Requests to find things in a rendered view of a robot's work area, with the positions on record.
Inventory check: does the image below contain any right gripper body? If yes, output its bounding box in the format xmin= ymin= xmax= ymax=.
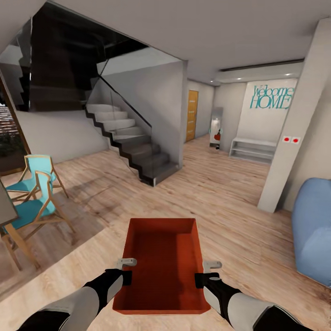
xmin=194 ymin=272 xmax=220 ymax=289

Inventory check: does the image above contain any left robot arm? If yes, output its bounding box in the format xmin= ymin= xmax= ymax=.
xmin=16 ymin=258 xmax=137 ymax=331

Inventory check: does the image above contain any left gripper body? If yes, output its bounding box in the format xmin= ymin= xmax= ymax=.
xmin=119 ymin=270 xmax=132 ymax=285

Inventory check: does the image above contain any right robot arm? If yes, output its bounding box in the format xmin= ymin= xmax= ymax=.
xmin=194 ymin=260 xmax=313 ymax=331

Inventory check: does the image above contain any storage box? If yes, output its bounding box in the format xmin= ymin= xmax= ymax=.
xmin=112 ymin=218 xmax=211 ymax=315

